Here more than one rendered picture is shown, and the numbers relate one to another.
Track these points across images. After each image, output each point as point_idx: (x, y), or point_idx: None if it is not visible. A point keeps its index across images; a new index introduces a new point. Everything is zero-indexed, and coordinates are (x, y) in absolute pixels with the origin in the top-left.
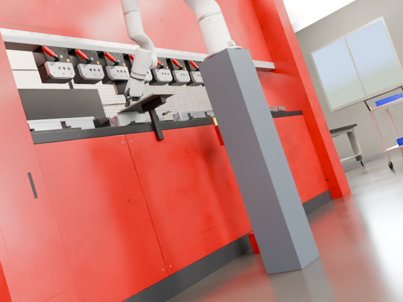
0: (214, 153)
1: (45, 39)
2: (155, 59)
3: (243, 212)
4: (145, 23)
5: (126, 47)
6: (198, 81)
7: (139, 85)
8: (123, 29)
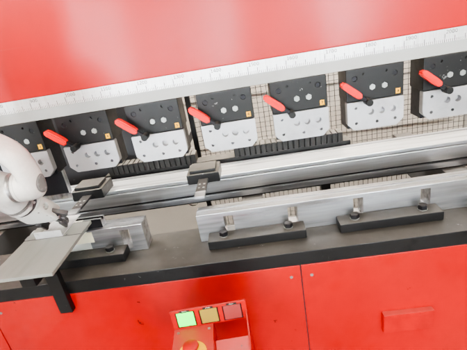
0: (229, 322)
1: None
2: (19, 192)
3: None
4: (121, 11)
5: (51, 103)
6: (292, 139)
7: (30, 217)
8: (44, 57)
